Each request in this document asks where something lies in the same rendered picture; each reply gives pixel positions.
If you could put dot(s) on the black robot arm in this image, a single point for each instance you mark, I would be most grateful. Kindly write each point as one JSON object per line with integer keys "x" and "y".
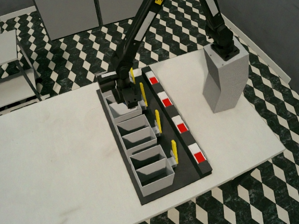
{"x": 122, "y": 59}

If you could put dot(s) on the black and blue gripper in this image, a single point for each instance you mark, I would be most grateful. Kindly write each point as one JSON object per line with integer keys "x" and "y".
{"x": 116, "y": 97}

